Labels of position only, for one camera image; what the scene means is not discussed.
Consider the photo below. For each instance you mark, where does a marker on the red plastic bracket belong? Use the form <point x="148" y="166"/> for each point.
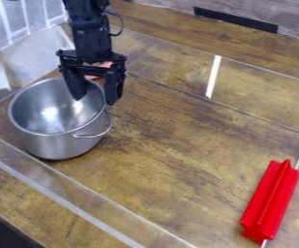
<point x="265" y="211"/>

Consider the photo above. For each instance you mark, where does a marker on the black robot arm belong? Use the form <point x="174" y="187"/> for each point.
<point x="90" y="28"/>

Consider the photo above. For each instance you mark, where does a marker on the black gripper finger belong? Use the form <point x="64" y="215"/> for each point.
<point x="114" y="86"/>
<point x="76" y="82"/>

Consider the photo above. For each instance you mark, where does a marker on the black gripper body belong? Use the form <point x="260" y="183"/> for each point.
<point x="89" y="64"/>

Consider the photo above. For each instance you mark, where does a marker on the silver metal pot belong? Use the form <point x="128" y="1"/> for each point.
<point x="60" y="127"/>

